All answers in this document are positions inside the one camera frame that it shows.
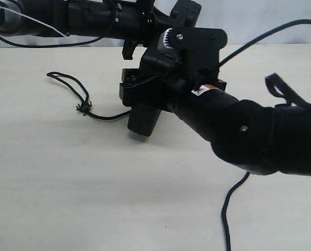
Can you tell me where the black cord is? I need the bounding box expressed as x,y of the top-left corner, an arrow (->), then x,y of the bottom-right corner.
47,71 -> 250,251

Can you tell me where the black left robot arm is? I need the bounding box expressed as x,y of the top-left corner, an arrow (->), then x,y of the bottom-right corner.
0,1 -> 175,60

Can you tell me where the black plastic carrying case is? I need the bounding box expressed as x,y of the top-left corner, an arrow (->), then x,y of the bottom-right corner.
128,1 -> 202,136

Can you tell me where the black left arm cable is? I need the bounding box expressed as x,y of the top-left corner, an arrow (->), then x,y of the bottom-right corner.
0,5 -> 114,48

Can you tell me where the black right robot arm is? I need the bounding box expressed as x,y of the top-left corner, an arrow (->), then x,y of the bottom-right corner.
119,49 -> 311,176

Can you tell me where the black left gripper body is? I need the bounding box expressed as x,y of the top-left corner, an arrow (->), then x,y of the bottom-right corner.
122,1 -> 175,60

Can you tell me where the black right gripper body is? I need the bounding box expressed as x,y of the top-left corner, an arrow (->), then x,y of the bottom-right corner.
119,49 -> 226,110

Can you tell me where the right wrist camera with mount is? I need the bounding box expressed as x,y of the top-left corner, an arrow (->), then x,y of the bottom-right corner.
157,27 -> 227,90

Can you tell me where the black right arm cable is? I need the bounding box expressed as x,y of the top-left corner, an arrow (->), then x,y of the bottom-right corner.
217,18 -> 311,108

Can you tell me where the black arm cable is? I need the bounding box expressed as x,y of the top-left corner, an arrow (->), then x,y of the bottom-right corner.
217,18 -> 311,108
0,5 -> 114,48

